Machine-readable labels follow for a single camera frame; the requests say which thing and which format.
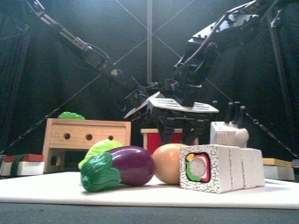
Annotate wooden toy stove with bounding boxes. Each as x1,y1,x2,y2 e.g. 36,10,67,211
42,117,134,175

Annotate white sushi roll toy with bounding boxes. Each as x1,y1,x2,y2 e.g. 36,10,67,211
178,143,267,194

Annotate beige egg toy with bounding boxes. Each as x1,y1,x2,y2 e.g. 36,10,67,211
153,142,191,186

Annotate green pea pod toy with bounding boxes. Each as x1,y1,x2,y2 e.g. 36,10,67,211
56,111,87,121

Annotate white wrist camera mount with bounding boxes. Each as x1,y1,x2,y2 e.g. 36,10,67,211
123,91,162,120
147,97,221,115

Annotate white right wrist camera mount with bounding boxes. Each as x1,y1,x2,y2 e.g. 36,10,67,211
147,97,221,115

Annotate light green lettuce toy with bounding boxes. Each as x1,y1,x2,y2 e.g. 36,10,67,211
78,138,126,171

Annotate red tuna sushi toy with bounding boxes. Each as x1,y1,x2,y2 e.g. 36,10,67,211
0,153,47,178

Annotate wooden box with red drawer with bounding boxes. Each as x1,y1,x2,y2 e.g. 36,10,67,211
141,128,202,155

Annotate vertical frame pole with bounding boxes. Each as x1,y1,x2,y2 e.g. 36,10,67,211
146,0,155,86

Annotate purple eggplant toy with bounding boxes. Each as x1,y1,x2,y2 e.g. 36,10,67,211
79,145,157,193

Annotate white knife block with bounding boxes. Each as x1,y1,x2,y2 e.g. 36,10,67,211
210,100,251,149

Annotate yellow egg sushi toy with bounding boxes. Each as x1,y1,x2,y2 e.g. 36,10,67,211
262,157,295,182

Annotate white cutting board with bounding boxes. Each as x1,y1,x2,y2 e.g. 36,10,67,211
0,171,299,211

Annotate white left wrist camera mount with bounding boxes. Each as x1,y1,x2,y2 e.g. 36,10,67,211
123,91,162,120

